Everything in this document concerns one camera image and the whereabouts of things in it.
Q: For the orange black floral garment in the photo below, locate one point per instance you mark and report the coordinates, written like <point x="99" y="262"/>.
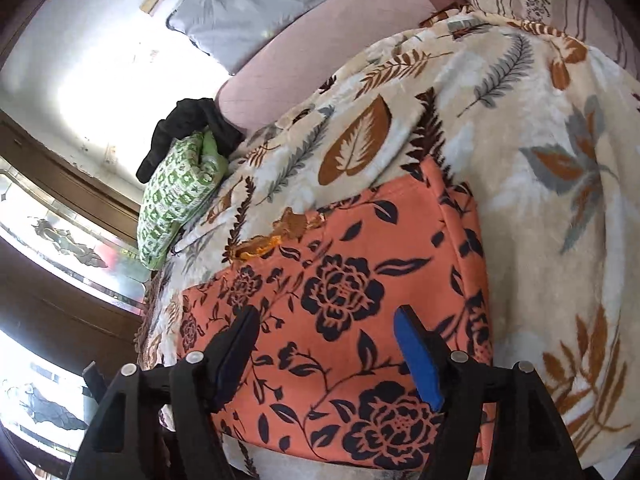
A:
<point x="326" y="380"/>

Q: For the cream leaf-print fleece blanket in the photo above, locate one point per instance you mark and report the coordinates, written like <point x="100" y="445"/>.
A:
<point x="543" y="130"/>

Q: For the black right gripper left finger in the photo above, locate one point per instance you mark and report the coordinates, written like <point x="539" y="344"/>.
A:
<point x="158" y="424"/>

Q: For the green white patterned pillow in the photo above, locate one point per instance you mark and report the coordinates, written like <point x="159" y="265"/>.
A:
<point x="191" y="171"/>

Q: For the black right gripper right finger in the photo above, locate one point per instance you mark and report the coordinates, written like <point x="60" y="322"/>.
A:
<point x="529" y="439"/>

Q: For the black cloth on pillow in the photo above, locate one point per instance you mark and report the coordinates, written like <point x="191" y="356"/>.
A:
<point x="188" y="117"/>

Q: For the pink bed headboard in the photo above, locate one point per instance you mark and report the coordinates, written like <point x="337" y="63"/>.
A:
<point x="302" y="57"/>

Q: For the wooden glass wardrobe door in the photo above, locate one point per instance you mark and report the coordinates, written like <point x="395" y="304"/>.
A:
<point x="72" y="292"/>

